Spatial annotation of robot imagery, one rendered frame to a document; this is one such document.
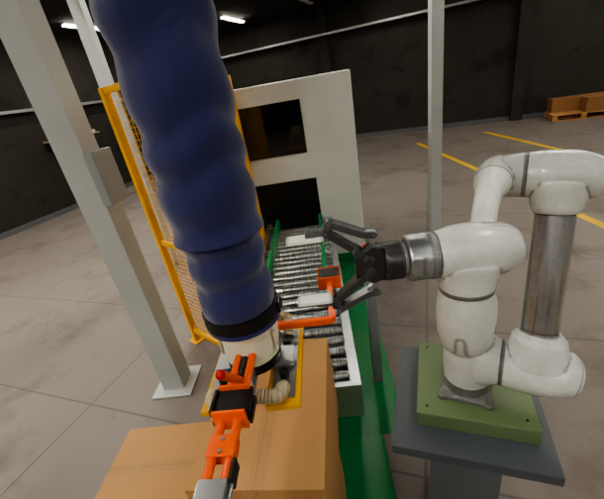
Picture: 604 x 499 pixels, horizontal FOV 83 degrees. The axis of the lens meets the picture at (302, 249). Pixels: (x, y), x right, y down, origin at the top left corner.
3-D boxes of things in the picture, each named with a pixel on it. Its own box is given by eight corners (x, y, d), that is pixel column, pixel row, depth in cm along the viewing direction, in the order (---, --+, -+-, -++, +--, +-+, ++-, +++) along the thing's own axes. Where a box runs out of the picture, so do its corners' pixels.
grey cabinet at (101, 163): (121, 197, 211) (101, 148, 199) (130, 195, 211) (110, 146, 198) (104, 207, 193) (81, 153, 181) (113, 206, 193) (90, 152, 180)
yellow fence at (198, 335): (188, 341, 311) (91, 89, 221) (197, 334, 317) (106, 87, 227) (253, 378, 257) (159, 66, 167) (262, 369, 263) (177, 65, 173)
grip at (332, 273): (318, 278, 136) (316, 267, 134) (340, 276, 135) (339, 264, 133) (319, 290, 128) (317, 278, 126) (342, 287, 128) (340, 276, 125)
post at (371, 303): (372, 374, 242) (360, 249, 199) (381, 373, 241) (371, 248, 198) (373, 382, 236) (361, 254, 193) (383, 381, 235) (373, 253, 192)
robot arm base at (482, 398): (493, 365, 134) (494, 354, 131) (493, 412, 116) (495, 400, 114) (443, 356, 142) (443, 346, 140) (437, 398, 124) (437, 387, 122)
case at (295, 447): (255, 407, 167) (237, 344, 150) (338, 403, 161) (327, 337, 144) (221, 561, 113) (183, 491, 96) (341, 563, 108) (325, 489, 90)
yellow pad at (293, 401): (277, 332, 127) (274, 322, 124) (303, 329, 126) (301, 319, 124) (265, 412, 96) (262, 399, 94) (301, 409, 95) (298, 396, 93)
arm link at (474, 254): (445, 240, 57) (444, 305, 63) (541, 227, 56) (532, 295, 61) (425, 219, 67) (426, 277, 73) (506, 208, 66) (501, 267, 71)
